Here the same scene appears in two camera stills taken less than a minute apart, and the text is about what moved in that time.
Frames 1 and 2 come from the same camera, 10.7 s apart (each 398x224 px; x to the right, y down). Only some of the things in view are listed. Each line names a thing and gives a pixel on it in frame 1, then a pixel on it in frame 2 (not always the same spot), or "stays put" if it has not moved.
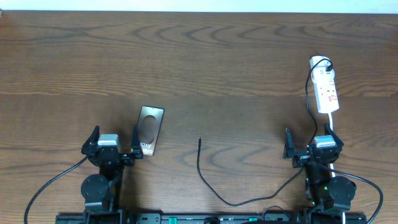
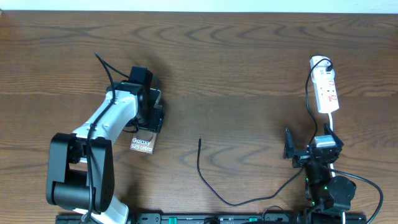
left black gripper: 135,153 → 155,124
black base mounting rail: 140,218 stays put
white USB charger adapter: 319,74 stays put
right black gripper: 289,152 stays put
